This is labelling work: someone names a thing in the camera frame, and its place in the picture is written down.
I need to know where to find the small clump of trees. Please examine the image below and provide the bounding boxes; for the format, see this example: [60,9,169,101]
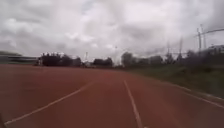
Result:
[92,56,115,68]

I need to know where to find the pale building behind trees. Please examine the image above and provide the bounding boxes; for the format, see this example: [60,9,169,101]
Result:
[199,44,224,55]

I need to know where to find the overhead wires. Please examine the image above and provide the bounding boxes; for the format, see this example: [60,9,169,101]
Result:
[194,27,224,37]

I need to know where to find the low flat-roofed building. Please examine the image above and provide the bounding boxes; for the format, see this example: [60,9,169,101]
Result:
[0,50,40,66]

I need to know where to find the row of trees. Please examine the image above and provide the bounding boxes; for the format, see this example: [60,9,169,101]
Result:
[120,49,224,70]

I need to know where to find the dark clump of trees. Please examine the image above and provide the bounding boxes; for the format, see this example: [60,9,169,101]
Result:
[37,51,83,68]

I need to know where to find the utility pole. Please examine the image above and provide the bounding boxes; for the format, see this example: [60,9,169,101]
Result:
[178,35,184,58]
[196,23,207,54]

